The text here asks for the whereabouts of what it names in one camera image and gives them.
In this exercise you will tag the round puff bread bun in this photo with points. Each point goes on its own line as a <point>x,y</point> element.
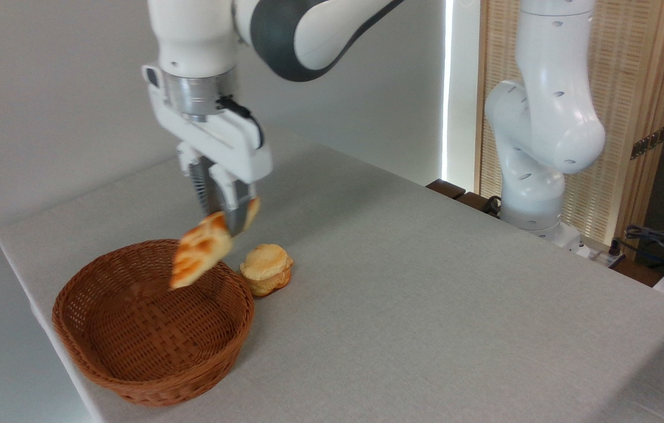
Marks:
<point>266,267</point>

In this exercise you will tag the wooden slatted folding screen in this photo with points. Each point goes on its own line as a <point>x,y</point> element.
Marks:
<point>631,70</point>

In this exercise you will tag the grey tablecloth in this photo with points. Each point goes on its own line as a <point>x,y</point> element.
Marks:
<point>426,323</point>

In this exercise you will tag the brown wicker basket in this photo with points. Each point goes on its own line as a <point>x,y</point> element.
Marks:
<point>150,335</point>

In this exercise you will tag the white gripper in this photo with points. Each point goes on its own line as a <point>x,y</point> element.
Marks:
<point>232,144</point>

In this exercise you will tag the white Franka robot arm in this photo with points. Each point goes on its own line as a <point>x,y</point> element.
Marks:
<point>549,117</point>

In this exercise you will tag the long braided bread loaf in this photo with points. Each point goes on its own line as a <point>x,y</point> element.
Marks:
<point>200,249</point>

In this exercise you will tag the dark metal screen hinge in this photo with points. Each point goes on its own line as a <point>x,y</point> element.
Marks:
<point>649,142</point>

